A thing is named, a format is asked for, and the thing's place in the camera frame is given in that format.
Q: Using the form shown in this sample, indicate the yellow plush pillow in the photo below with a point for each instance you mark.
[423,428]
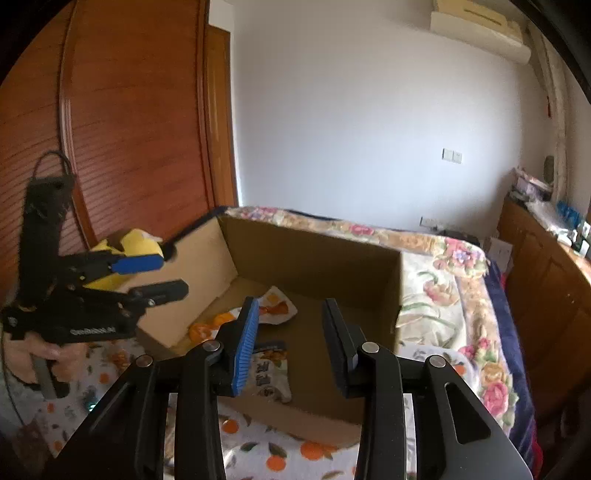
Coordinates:
[134,244]

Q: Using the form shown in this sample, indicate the white orange-print snack packet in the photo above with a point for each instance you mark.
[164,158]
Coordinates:
[274,311]

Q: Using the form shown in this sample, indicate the person's left hand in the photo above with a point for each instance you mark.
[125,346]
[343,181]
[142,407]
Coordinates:
[25,357]

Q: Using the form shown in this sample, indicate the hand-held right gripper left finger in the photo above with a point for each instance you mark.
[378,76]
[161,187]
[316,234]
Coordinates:
[244,346]

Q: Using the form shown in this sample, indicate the white wall pipe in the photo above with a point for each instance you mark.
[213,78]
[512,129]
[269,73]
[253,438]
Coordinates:
[554,92]

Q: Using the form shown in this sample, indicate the blue packets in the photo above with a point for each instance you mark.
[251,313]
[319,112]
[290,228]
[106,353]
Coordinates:
[568,214]

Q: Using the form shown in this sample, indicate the cardboard box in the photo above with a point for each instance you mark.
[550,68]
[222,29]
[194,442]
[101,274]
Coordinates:
[300,258]

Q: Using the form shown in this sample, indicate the wooden wardrobe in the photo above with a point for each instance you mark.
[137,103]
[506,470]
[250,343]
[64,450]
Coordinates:
[138,115]

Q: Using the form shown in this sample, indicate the pile of plastic bags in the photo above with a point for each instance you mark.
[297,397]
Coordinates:
[531,184]

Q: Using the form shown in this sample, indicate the orange-fruit print bed sheet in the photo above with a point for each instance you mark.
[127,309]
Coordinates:
[258,447]

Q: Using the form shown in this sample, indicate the orange snack packet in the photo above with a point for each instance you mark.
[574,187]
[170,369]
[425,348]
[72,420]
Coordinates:
[207,330]

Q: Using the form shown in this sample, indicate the wooden cabinet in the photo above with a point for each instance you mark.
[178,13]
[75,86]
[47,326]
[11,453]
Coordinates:
[545,277]

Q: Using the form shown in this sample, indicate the white wall switch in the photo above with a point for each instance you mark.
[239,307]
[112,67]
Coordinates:
[452,155]

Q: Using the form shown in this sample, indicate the red hanging ornament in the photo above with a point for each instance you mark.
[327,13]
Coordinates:
[548,104]

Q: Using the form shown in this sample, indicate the dark round ornament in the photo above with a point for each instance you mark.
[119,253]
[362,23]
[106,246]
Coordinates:
[549,168]

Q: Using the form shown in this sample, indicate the white air conditioner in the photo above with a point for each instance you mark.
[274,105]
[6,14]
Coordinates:
[475,32]

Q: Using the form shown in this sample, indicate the dark blue blanket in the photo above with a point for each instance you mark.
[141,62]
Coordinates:
[519,350]

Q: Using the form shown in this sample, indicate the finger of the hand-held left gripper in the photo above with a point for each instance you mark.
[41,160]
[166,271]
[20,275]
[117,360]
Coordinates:
[161,291]
[138,264]

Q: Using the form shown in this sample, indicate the floral blanket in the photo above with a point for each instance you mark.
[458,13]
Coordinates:
[438,295]

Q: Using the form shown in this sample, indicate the white grey-print snack packet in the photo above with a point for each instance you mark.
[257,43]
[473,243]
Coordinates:
[272,371]

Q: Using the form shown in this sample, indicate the white wall socket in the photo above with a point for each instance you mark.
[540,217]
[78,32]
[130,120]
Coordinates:
[431,222]

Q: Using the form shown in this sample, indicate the white box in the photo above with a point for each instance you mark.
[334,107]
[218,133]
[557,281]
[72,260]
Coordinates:
[501,253]

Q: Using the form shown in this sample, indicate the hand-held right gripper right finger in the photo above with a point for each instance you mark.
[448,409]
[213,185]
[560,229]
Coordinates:
[339,355]

